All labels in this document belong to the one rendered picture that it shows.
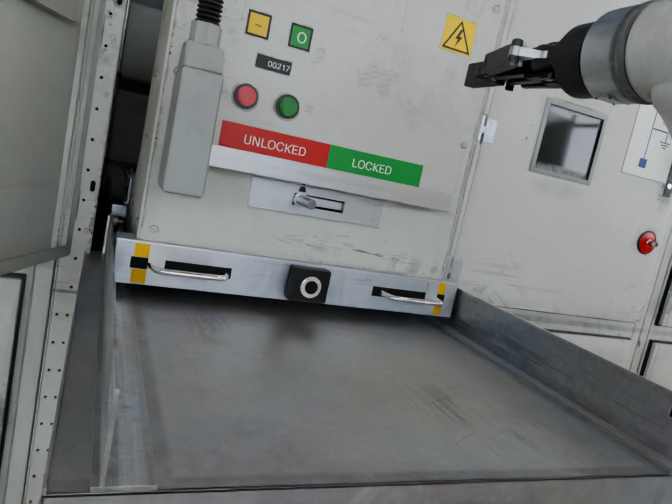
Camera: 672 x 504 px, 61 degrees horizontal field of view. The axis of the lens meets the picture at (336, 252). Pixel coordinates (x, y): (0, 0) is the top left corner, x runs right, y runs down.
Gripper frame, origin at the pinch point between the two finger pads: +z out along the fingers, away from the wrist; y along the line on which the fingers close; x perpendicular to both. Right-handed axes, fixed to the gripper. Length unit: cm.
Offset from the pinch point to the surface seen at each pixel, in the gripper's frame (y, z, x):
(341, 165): -11.9, 13.5, -15.4
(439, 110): 2.3, 13.6, -3.9
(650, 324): 94, 37, -39
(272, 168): -23.3, 9.5, -17.8
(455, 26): 1.7, 13.5, 8.6
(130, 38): -42, 98, 6
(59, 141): -51, 35, -21
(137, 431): -39, -24, -38
